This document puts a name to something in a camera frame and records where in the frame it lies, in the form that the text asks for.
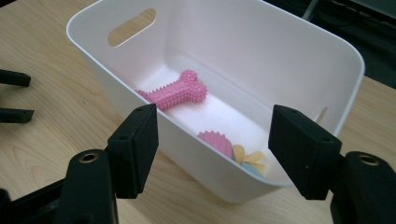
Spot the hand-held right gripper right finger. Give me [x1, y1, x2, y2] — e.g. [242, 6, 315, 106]
[267, 104, 344, 201]

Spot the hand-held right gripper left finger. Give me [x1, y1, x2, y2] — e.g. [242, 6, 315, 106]
[106, 103, 160, 200]

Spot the desk with white legs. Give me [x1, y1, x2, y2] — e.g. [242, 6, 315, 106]
[300, 0, 321, 22]

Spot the pink spiky bone toy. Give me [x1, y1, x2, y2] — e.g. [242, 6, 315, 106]
[135, 68, 209, 113]

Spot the pink ball rope toy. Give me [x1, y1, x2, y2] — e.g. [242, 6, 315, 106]
[197, 130, 267, 179]

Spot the white plastic bin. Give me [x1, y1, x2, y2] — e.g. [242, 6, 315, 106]
[65, 0, 366, 205]

